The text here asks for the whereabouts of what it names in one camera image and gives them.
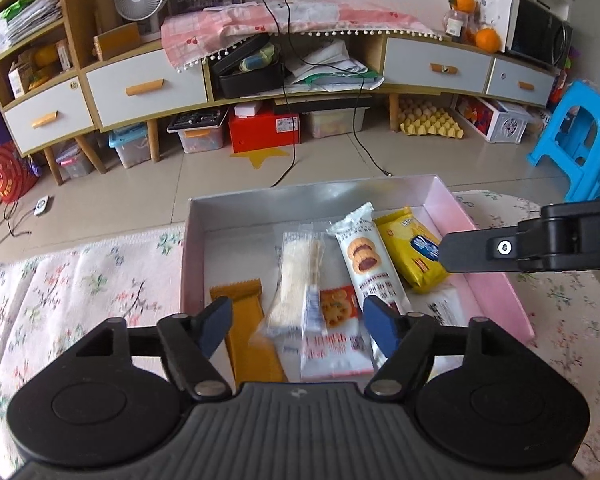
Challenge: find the white small snack packet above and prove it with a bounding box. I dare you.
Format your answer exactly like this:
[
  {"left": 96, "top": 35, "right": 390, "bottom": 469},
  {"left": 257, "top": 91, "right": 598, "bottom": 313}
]
[{"left": 407, "top": 284, "right": 467, "bottom": 326}]

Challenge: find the gold snack bar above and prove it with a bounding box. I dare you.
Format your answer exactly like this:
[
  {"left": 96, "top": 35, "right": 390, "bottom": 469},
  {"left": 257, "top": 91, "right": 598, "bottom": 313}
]
[{"left": 210, "top": 280, "right": 287, "bottom": 388}]

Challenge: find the orange white biscuit packet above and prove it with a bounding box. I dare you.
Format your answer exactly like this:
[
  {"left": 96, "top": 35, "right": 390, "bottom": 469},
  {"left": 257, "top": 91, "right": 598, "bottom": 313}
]
[{"left": 300, "top": 285, "right": 374, "bottom": 382}]

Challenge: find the white jam cookie pack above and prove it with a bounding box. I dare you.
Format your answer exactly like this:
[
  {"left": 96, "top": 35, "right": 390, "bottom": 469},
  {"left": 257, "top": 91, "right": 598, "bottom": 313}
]
[{"left": 326, "top": 201, "right": 414, "bottom": 369}]

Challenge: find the yellow snack packet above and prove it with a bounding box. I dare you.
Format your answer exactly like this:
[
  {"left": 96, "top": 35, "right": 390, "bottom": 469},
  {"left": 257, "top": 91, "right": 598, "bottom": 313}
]
[{"left": 374, "top": 206, "right": 448, "bottom": 294}]

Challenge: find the clear white cracker pack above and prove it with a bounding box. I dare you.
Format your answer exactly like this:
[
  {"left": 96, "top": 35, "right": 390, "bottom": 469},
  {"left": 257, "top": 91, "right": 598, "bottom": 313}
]
[{"left": 258, "top": 224, "right": 327, "bottom": 340}]

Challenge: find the blue plastic stool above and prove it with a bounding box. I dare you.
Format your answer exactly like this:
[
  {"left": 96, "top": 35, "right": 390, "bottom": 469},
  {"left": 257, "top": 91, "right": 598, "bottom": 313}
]
[{"left": 527, "top": 80, "right": 600, "bottom": 202}]

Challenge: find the pink cardboard box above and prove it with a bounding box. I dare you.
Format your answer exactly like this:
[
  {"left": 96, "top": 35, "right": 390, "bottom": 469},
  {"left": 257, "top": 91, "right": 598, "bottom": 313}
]
[{"left": 181, "top": 176, "right": 534, "bottom": 344}]

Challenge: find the white patterned box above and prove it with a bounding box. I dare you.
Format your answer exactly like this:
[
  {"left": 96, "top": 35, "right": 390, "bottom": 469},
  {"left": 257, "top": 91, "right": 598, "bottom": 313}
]
[{"left": 453, "top": 96, "right": 532, "bottom": 144}]

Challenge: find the floral tablecloth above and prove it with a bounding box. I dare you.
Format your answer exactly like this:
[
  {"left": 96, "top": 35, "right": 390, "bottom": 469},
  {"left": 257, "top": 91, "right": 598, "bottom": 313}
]
[{"left": 0, "top": 191, "right": 600, "bottom": 478}]

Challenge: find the yellow egg tray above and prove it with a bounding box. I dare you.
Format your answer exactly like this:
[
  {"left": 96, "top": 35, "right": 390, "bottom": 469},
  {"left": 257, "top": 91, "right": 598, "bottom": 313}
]
[{"left": 398, "top": 98, "right": 465, "bottom": 139}]

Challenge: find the blue lid plastic bin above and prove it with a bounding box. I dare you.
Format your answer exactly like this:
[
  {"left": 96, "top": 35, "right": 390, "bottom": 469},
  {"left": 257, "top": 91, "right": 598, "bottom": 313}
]
[{"left": 108, "top": 122, "right": 151, "bottom": 169}]

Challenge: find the black microwave oven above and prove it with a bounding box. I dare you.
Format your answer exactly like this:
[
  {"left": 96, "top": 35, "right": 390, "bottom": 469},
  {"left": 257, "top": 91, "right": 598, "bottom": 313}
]
[{"left": 505, "top": 0, "right": 572, "bottom": 68}]

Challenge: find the orange fruit lower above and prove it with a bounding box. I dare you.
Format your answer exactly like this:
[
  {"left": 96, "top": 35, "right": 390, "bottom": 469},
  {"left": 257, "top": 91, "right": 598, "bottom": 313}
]
[{"left": 474, "top": 27, "right": 502, "bottom": 54}]

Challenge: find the red shoe box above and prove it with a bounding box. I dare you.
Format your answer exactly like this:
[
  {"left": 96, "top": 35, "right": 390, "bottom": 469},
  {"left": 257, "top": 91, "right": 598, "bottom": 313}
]
[{"left": 228, "top": 107, "right": 300, "bottom": 153}]

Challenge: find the clear plastic bin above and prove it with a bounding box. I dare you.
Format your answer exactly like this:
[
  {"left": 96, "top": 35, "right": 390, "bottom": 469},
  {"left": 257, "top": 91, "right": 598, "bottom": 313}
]
[{"left": 301, "top": 107, "right": 368, "bottom": 139}]

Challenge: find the red round lantern bag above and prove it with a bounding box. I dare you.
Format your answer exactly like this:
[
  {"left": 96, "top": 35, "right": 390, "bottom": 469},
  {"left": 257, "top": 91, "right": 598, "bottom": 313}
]
[{"left": 0, "top": 141, "right": 38, "bottom": 204}]

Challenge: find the black storage case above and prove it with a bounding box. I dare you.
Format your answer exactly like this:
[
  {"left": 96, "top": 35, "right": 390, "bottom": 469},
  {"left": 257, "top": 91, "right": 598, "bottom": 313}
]
[{"left": 210, "top": 34, "right": 286, "bottom": 99}]

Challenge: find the wooden tv cabinet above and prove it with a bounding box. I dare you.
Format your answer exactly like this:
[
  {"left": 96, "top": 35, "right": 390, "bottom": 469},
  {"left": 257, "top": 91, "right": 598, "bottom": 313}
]
[{"left": 0, "top": 0, "right": 556, "bottom": 156}]

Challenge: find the pink cherry cloth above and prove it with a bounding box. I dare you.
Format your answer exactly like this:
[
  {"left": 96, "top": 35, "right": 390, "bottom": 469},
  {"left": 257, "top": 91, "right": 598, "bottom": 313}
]
[{"left": 161, "top": 1, "right": 442, "bottom": 72}]

